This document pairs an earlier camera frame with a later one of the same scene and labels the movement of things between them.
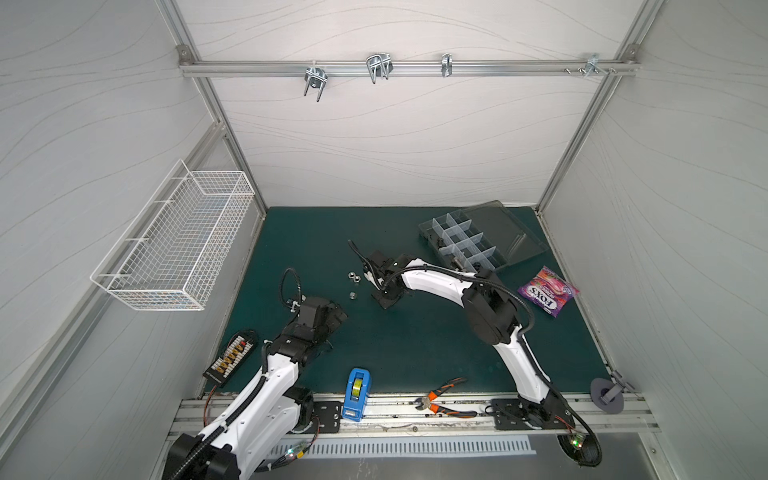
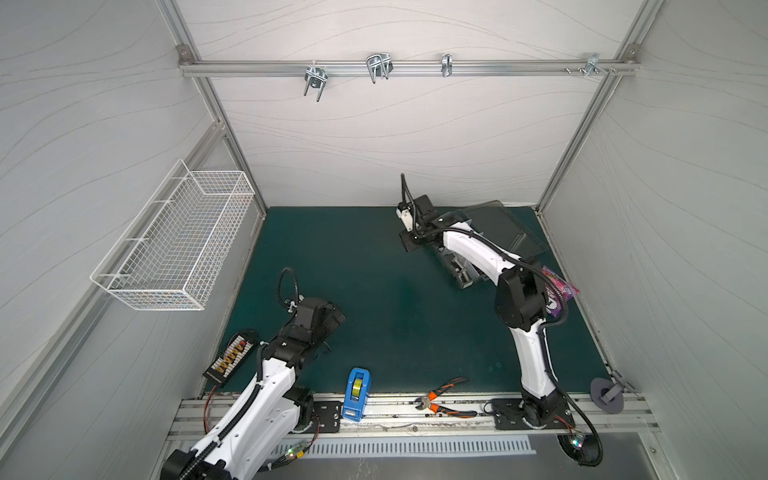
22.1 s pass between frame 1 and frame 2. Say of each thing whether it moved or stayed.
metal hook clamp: stayed
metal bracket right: stayed
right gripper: moved
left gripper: stayed
